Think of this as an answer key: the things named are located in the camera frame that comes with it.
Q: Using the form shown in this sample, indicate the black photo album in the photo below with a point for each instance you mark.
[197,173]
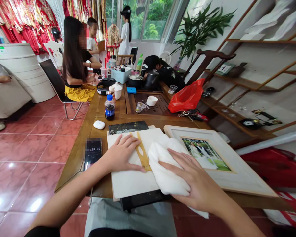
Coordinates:
[128,127]

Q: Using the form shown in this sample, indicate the black kettle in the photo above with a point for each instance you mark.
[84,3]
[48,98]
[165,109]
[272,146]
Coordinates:
[151,80]

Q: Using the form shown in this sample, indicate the dark wooden tea tray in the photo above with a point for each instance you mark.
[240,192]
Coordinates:
[157,105]

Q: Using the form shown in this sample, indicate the pink drink cup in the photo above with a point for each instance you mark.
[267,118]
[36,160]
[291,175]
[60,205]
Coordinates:
[103,72]

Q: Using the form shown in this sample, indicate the cola bottle with blue label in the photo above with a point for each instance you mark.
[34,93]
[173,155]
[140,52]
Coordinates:
[109,109]

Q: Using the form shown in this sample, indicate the red and white bag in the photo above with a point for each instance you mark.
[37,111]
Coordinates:
[291,209]

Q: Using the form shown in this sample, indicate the red plastic bag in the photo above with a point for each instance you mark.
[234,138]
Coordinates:
[186,97]

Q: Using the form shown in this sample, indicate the person's right hand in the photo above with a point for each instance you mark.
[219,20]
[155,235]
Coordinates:
[199,182]

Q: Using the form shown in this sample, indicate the gold patterned strip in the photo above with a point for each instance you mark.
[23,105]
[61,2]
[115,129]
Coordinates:
[143,155]

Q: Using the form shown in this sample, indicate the clear plastic cup with bits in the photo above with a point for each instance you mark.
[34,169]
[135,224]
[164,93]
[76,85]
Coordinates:
[140,107]

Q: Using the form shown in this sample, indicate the white round counter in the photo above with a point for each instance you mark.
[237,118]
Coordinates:
[22,64]

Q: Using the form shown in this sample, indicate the small blue box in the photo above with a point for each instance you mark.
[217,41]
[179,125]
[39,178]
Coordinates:
[131,90]

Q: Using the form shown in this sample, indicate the black metal chair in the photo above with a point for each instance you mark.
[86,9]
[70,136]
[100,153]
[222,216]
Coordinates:
[55,81]

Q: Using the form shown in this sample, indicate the person's right fingers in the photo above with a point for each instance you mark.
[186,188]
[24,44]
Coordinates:
[176,166]

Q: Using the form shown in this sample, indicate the white framed wedding photo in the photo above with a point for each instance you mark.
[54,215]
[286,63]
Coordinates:
[236,170]

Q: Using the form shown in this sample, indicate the black thermos flask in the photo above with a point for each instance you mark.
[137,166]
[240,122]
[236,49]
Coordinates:
[143,71]

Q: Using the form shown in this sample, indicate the mannequin with gold red dress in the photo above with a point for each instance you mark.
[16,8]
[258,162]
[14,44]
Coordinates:
[113,39]

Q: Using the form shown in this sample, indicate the white earbuds case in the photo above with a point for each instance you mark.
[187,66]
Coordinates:
[99,125]

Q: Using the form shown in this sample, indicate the green potted plant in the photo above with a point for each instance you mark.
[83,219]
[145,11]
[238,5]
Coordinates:
[199,29]

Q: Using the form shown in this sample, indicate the white cloth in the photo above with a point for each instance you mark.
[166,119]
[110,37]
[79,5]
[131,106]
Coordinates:
[166,177]

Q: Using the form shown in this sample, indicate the bunch of keys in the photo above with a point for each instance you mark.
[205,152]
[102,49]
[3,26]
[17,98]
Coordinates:
[191,115]

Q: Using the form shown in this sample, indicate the white number sign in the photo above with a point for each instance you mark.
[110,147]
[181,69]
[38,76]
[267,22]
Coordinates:
[224,68]

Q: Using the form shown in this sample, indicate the beige armchair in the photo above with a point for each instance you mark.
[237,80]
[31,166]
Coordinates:
[9,98]

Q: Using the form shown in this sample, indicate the white ornate chair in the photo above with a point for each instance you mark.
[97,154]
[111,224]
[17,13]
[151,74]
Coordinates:
[54,53]

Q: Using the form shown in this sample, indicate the person's legs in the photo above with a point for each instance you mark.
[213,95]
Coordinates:
[128,219]

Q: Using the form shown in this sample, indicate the black cooking pot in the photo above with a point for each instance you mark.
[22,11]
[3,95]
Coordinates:
[135,82]

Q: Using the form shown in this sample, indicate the black smartphone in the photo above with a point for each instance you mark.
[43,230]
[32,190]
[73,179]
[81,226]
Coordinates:
[93,154]

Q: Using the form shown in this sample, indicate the white lidded jug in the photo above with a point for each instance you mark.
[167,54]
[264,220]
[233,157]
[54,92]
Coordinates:
[118,91]

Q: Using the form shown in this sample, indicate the black vintage telephone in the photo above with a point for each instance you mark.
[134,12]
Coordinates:
[251,122]

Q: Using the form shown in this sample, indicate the white photo album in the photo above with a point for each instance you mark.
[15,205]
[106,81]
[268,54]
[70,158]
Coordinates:
[133,181]

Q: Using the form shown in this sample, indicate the wooden wall shelf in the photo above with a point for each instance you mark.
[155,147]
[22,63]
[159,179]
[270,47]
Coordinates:
[251,84]

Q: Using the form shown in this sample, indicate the wooden table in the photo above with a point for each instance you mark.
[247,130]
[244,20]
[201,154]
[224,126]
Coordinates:
[81,148]

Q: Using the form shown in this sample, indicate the white small cup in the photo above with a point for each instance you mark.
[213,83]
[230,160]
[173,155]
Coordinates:
[152,101]

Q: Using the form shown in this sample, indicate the person's left hand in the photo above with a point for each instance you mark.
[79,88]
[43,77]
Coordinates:
[119,154]

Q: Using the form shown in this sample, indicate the dark wooden armchair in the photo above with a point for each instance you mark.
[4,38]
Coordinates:
[213,55]

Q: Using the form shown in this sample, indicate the light blue storage box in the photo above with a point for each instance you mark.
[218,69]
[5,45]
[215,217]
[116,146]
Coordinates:
[120,75]

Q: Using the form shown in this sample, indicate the rack of red garments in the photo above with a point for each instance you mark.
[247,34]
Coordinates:
[27,24]

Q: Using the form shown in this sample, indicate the black headset device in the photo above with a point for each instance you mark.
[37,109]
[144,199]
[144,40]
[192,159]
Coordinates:
[103,86]

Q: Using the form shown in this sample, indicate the brown bird ornament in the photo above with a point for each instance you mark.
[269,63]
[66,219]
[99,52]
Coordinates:
[237,71]

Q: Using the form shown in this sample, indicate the green bottle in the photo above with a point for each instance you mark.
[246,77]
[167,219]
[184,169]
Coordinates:
[139,63]

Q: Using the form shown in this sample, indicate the window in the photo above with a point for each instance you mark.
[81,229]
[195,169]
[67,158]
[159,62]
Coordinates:
[150,22]

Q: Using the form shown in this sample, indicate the white rolled tube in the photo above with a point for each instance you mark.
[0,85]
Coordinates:
[271,143]

